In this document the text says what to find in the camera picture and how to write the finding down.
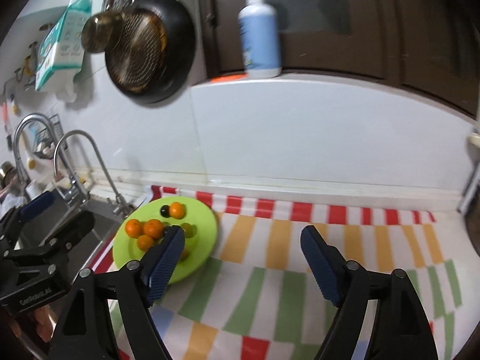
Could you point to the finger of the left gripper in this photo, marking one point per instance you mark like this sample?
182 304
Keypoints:
73 231
36 206

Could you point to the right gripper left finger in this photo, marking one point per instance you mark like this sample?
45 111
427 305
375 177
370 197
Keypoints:
84 329

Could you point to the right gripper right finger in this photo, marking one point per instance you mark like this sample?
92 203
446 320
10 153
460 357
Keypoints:
401 329

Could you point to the small orange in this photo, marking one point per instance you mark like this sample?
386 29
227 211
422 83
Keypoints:
133 228
176 210

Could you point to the orange tangerine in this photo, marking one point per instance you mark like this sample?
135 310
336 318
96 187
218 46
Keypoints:
145 242

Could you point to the orange with green stem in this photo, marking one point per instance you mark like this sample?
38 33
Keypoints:
154 228

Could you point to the dark plum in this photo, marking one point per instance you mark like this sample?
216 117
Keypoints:
166 230
164 211

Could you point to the green tomato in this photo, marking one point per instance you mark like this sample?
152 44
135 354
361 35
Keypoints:
189 230

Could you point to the yellow-brown longan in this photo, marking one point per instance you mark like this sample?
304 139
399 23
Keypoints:
185 254

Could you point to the steel sink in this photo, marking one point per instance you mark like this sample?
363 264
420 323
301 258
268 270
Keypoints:
90 250

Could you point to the tall chrome faucet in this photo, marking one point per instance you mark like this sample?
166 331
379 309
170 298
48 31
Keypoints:
77 188

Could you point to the green plate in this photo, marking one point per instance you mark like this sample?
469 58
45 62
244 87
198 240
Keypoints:
200 245

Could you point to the striped colourful tablecloth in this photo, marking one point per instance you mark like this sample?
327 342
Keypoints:
256 298

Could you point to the teal white bag box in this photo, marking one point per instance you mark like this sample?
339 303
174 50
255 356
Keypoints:
61 54

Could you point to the brass perforated strainer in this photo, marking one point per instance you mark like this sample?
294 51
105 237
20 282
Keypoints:
135 56

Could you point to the black frying pan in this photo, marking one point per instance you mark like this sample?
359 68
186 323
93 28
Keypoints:
179 52

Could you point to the small brass ladle pot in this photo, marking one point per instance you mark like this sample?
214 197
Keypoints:
102 31

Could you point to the dish rack shelf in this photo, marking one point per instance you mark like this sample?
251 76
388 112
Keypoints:
473 185

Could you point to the blue white pump bottle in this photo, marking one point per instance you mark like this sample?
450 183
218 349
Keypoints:
260 43

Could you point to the wire sponge basket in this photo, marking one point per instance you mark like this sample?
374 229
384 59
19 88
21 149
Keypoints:
43 145

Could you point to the dark wooden window frame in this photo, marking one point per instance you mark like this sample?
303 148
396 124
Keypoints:
428 47

